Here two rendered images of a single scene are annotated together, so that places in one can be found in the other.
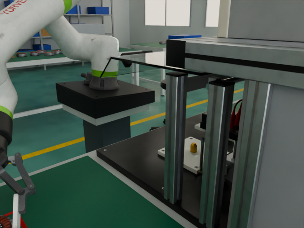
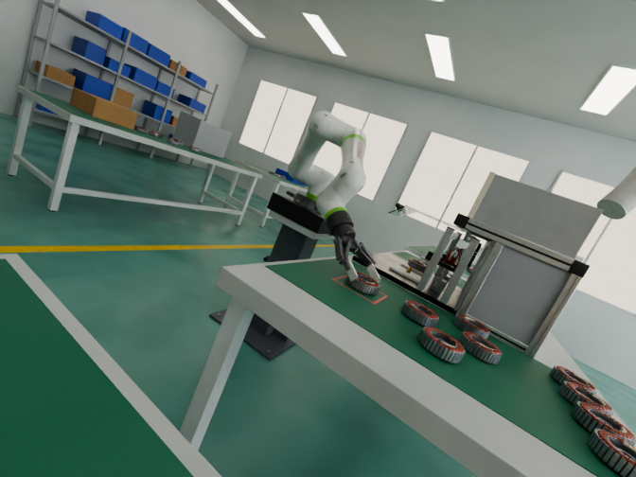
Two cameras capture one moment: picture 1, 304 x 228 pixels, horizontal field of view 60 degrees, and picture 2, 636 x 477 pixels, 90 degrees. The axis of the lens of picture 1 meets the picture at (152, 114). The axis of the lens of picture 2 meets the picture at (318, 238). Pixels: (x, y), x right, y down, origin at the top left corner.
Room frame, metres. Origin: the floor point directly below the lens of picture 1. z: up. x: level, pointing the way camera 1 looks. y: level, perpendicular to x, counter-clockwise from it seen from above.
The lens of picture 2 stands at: (-0.50, 0.90, 1.04)
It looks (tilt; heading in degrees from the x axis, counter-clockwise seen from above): 10 degrees down; 336
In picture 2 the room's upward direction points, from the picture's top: 23 degrees clockwise
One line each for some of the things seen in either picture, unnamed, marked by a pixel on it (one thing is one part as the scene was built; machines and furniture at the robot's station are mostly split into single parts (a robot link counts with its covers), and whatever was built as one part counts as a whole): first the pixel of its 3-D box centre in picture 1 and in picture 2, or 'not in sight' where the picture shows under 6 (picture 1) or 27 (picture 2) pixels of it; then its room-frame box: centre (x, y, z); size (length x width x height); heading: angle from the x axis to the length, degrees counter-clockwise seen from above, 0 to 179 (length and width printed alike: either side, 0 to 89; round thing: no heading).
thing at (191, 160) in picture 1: (193, 153); (407, 273); (0.69, -0.12, 0.78); 0.15 x 0.15 x 0.01; 41
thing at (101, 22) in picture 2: not in sight; (104, 26); (6.34, 2.94, 1.88); 0.42 x 0.36 x 0.21; 42
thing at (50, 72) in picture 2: not in sight; (55, 74); (6.04, 3.30, 0.87); 0.40 x 0.36 x 0.17; 42
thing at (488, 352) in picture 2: not in sight; (479, 346); (0.09, 0.04, 0.77); 0.11 x 0.11 x 0.04
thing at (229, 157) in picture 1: (237, 165); (438, 284); (0.59, -0.22, 0.80); 0.07 x 0.05 x 0.06; 131
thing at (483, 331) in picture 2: not in sight; (471, 326); (0.24, -0.08, 0.77); 0.11 x 0.11 x 0.04
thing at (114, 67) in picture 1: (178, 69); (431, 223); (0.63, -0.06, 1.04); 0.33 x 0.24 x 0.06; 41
